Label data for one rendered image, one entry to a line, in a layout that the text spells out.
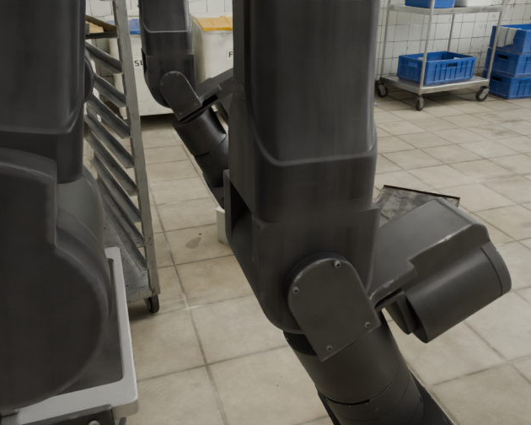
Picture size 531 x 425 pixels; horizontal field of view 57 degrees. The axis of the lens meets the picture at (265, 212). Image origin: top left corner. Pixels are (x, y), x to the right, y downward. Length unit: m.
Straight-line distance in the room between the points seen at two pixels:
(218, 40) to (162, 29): 3.14
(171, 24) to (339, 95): 0.43
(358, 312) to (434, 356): 1.49
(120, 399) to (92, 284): 0.25
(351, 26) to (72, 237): 0.13
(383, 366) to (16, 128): 0.22
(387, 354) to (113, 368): 0.25
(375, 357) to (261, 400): 1.23
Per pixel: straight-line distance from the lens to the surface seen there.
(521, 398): 1.69
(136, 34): 3.62
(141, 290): 1.71
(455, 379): 1.67
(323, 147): 0.20
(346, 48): 0.20
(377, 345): 0.29
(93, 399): 0.44
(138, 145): 1.48
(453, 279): 0.29
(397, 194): 2.73
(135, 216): 1.61
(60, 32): 0.18
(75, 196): 0.22
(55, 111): 0.18
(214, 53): 3.75
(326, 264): 0.22
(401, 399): 0.33
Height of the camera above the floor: 1.12
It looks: 27 degrees down
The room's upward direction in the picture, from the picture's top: straight up
